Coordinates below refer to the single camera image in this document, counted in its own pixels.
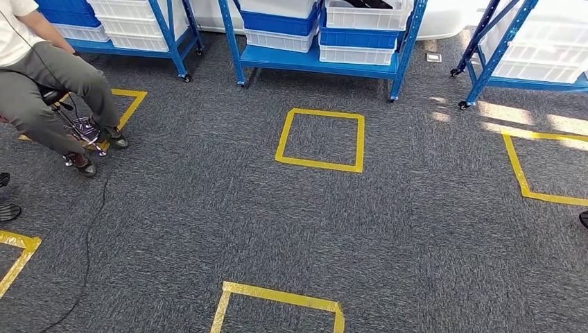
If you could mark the blue metal shelf rack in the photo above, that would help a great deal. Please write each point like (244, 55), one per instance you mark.
(317, 62)
(172, 46)
(491, 64)

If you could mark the yellow floor tape square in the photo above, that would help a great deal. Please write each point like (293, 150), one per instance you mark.
(23, 257)
(321, 164)
(275, 295)
(516, 165)
(133, 103)

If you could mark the blue plastic crate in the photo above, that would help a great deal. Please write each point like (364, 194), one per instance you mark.
(64, 4)
(358, 39)
(275, 24)
(69, 18)

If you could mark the white floor socket plate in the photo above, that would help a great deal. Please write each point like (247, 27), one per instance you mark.
(433, 57)

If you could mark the black trim parts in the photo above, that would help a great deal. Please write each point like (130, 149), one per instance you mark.
(367, 3)

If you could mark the white car red stripe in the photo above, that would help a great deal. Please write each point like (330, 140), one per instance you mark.
(441, 20)

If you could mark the chrome stool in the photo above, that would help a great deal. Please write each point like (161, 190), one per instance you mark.
(80, 128)

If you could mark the seated person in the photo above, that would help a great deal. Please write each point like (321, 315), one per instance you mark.
(46, 82)

